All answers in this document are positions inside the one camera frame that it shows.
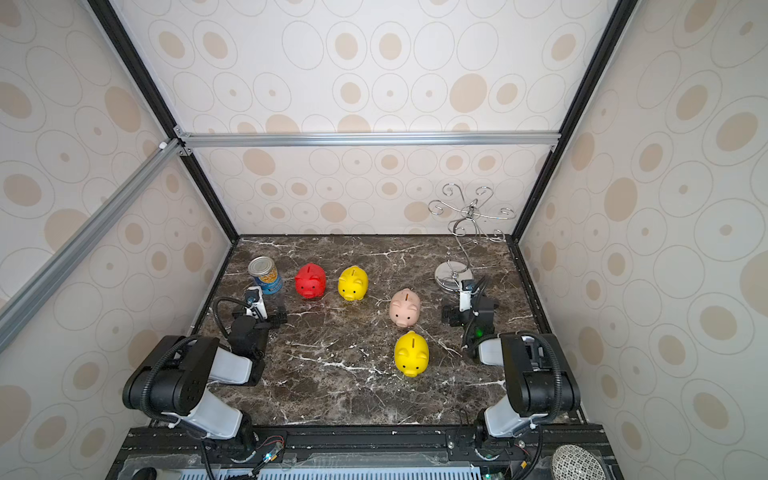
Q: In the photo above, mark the red piggy bank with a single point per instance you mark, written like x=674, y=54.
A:
x=310, y=281

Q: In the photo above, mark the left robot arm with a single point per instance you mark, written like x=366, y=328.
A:
x=171, y=385

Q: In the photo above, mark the pink piggy bank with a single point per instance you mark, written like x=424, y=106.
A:
x=405, y=308

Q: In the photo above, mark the yellow piggy bank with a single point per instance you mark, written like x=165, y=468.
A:
x=353, y=283
x=411, y=354

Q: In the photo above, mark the yellow piggy bank back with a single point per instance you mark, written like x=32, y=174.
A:
x=353, y=283

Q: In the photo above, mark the chrome wire hook stand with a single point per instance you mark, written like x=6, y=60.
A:
x=467, y=223

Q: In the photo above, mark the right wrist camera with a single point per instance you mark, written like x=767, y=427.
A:
x=466, y=294

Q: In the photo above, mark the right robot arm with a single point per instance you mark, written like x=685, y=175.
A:
x=539, y=383

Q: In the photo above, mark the diagonal aluminium rail left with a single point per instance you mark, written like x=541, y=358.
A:
x=31, y=297

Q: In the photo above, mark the horizontal aluminium rail back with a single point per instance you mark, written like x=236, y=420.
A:
x=368, y=139

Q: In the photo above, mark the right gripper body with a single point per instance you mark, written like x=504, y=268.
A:
x=480, y=306

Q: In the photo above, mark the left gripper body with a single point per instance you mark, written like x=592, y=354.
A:
x=271, y=318

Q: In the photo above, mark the perforated metal mesh dome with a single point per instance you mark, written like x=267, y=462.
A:
x=572, y=462

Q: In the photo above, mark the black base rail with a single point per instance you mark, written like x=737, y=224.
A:
x=361, y=452

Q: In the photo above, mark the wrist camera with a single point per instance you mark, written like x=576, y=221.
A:
x=466, y=294
x=254, y=300

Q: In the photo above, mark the yellow piggy bank front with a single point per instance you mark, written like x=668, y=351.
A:
x=411, y=354

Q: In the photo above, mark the blue labelled tin can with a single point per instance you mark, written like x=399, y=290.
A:
x=264, y=273

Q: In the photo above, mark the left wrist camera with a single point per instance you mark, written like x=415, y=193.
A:
x=254, y=300

